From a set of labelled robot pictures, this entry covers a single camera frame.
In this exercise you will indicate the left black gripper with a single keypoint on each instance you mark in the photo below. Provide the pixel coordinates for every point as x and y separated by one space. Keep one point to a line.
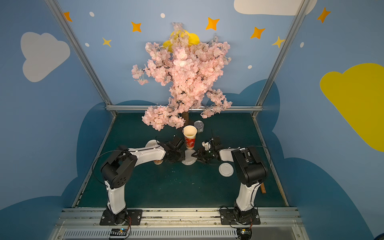
177 147

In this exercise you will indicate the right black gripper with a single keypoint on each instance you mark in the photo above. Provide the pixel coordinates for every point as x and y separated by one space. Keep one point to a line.
207 149

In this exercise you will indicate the red paper cup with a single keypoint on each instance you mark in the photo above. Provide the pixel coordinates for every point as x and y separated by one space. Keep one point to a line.
190 133
158 162

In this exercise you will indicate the white cup lid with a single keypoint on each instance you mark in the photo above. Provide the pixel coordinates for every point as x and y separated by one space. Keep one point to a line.
226 170
152 144

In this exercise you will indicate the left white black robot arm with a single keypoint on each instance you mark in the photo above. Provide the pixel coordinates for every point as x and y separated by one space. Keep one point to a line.
119 166

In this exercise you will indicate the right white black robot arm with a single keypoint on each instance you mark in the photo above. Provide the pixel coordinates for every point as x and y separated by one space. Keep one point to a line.
250 170

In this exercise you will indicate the pink cherry blossom tree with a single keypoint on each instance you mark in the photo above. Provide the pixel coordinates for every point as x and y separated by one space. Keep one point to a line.
190 69

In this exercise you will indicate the right circuit board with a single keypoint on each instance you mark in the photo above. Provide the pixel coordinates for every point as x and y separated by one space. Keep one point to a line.
244 234

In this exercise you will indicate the circuit board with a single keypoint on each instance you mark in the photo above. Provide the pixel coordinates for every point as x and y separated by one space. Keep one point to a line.
118 234
244 234

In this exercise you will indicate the left circuit board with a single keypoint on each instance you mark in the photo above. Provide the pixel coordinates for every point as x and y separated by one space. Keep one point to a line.
118 234

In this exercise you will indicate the blue fork wooden handle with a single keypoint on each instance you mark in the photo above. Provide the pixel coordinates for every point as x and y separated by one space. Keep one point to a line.
263 189

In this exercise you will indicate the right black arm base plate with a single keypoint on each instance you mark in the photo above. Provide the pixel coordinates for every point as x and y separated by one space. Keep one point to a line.
225 217

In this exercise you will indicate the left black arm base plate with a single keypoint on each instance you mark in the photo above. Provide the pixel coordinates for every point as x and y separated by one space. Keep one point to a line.
124 218

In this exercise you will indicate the aluminium front rail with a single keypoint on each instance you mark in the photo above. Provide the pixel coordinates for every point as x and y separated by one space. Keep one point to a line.
180 224

